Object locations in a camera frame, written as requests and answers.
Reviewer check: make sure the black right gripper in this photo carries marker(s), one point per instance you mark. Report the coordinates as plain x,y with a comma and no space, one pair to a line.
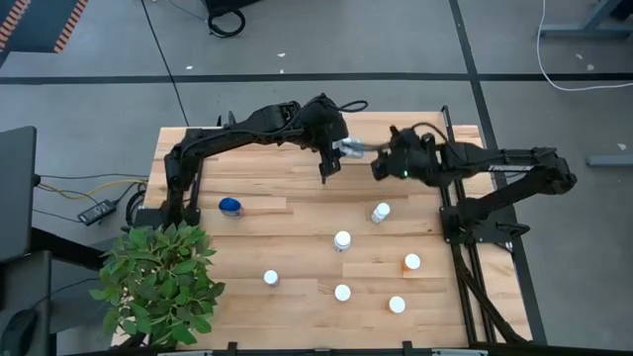
410,158

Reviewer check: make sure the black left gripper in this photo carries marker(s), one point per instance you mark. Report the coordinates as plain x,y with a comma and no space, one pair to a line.
321,126

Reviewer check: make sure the white bottle blue label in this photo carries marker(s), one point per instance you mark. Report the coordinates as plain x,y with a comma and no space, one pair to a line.
380,212
352,148
342,241

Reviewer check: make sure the blue-capped medicine bottle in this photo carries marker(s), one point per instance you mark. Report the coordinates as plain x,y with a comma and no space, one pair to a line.
229,206

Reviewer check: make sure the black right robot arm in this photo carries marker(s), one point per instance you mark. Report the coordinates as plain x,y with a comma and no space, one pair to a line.
519,165

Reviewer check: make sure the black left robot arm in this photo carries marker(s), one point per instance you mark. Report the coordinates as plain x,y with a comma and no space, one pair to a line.
257,123

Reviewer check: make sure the pink bottle white cap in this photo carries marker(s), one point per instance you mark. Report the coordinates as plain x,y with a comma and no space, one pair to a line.
271,278

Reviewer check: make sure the green leafy plant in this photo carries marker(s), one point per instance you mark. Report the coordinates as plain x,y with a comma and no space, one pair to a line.
158,287

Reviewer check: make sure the grey metal bar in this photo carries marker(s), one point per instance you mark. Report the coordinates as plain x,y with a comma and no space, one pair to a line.
610,160

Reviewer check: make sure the black power adapter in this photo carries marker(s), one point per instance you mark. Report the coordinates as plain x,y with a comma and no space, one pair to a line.
96,212

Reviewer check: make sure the black desk bar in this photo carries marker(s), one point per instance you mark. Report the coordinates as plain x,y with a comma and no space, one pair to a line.
64,247

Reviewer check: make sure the black monitor panel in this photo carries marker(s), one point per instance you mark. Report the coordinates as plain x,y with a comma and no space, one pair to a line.
17,193

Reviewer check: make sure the blue mat orange striped edge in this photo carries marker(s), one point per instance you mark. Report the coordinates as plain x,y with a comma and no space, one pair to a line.
39,25

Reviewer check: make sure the black rounded device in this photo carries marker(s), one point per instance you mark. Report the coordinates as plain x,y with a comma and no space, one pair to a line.
17,331

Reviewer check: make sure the wooden shelf black metal frame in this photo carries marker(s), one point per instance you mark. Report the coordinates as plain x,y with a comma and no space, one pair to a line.
376,126

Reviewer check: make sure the black table edge rail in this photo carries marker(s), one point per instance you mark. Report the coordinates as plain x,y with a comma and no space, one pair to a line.
316,353

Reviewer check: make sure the grey metal table leg frame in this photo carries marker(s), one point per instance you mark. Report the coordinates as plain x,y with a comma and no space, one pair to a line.
583,30

